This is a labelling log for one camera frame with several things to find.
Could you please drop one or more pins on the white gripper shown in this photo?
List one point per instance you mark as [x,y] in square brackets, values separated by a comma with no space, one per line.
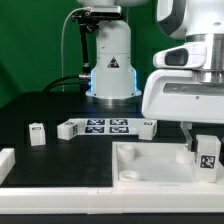
[175,95]

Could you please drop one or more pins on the white square table top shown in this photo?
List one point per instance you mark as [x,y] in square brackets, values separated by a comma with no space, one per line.
[144,165]

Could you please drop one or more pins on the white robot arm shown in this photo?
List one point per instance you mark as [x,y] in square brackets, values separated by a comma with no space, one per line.
[199,23]

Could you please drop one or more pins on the white marker sheet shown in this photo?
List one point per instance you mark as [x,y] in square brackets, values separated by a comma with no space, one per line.
[108,126]

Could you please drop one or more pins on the white left fence piece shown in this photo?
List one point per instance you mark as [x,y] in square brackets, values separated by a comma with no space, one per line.
[7,161]

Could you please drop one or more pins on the white front fence rail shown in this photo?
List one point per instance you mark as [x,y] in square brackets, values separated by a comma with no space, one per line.
[110,200]

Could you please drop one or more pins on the black camera stand pole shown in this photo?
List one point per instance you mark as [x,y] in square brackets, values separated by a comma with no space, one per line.
[86,65]

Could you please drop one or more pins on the black camera on stand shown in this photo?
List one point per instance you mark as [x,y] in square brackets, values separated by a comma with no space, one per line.
[98,12]

